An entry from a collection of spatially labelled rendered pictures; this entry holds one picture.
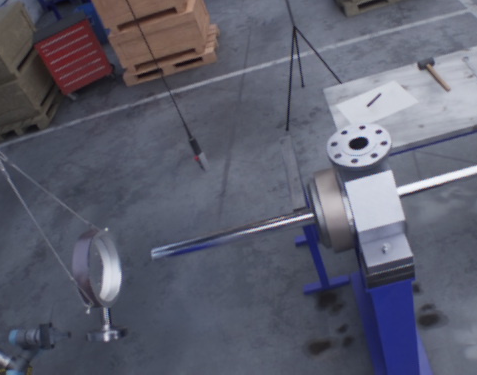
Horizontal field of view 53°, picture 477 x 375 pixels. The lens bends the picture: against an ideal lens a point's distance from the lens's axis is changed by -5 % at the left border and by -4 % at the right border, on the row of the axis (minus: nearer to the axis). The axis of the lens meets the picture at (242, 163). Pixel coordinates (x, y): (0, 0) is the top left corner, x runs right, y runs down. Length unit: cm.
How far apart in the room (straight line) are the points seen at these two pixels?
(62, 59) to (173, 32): 147
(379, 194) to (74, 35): 503
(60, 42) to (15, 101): 93
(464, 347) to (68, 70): 537
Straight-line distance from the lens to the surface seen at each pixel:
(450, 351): 300
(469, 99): 307
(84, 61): 653
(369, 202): 197
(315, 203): 206
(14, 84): 641
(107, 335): 241
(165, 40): 608
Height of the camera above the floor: 269
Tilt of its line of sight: 38 degrees down
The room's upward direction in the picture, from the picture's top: 22 degrees counter-clockwise
